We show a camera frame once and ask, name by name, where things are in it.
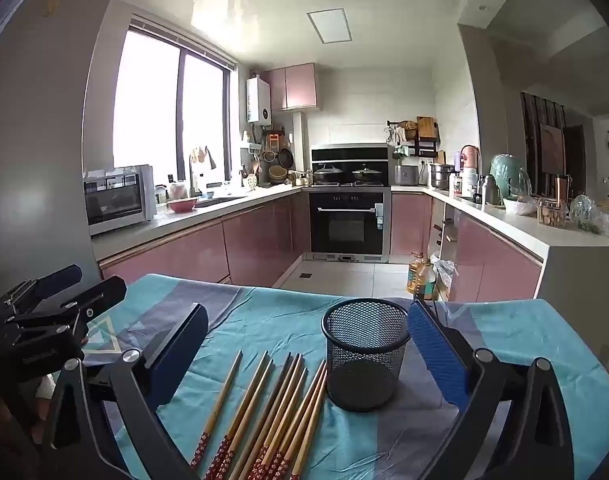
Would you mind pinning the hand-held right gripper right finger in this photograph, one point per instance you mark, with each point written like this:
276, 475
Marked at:
434, 355

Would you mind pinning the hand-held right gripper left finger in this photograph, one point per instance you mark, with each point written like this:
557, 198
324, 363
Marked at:
177, 355

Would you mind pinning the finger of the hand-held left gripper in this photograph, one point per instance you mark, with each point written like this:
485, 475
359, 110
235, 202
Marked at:
59, 278
102, 291

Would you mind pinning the black mesh utensil holder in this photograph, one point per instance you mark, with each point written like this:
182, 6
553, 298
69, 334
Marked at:
364, 360

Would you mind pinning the bundle of wooden chopsticks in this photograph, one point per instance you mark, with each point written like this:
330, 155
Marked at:
279, 440

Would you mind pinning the yellow cooking oil bottle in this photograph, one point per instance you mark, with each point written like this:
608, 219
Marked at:
413, 275

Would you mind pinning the white plastic bag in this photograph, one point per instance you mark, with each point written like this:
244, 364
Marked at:
443, 272

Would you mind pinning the white microwave oven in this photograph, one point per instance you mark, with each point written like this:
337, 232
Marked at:
114, 200

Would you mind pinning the teal and grey tablecloth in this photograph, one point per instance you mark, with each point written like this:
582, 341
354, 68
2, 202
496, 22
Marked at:
264, 320

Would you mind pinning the pink base cabinets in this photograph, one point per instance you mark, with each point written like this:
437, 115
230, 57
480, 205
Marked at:
244, 240
489, 265

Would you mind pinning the pink bowl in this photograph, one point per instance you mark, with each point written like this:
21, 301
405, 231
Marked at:
182, 205

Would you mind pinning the grey refrigerator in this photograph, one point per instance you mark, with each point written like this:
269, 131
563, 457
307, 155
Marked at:
34, 135

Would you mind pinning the steel sink faucet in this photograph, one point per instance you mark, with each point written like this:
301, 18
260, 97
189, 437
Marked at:
191, 175

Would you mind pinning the black built-in oven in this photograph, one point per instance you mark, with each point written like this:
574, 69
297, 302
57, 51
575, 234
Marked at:
347, 225

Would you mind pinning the hanging dish cloth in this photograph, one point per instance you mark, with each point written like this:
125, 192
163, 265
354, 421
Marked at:
202, 154

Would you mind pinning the white bowl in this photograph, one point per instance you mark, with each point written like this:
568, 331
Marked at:
517, 206

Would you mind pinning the steel thermos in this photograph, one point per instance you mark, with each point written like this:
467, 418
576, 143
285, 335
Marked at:
490, 191

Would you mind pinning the white container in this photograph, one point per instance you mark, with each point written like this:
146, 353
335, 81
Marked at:
469, 182

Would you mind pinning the steel stockpot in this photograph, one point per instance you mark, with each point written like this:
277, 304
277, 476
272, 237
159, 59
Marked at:
440, 176

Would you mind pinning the black pot with lid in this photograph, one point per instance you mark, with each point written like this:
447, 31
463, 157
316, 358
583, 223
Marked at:
368, 175

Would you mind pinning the green kitchen appliance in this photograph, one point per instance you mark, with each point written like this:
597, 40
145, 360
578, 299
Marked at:
504, 175

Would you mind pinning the kitchen window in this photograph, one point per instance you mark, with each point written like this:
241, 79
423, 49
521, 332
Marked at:
144, 100

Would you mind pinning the pink kettle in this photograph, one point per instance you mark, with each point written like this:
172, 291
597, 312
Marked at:
468, 157

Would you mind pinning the woven basket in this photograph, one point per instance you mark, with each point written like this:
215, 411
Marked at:
278, 175

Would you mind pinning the plastic bag of greens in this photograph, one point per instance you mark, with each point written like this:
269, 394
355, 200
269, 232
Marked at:
589, 215

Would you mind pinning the black wok with lid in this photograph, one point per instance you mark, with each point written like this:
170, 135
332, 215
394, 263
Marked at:
327, 175

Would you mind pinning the copper tumbler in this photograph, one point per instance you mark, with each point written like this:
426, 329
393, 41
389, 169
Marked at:
562, 186

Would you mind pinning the black range hood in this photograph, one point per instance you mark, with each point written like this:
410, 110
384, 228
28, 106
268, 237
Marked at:
349, 154

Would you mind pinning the hanging black frying pan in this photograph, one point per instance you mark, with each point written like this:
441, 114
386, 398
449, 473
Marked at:
285, 158

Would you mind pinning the wooden cutting board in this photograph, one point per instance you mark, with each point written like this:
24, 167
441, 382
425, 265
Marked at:
427, 127

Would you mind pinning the white water heater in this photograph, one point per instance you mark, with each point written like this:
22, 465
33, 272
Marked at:
258, 100

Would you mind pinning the ceiling light panel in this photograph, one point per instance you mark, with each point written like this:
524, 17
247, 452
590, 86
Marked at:
329, 25

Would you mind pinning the black wall rack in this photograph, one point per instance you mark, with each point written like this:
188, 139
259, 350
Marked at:
424, 147

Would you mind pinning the brown wall picture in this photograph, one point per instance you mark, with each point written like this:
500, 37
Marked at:
552, 147

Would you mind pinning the pink wall cabinet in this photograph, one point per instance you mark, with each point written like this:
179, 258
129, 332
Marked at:
294, 87

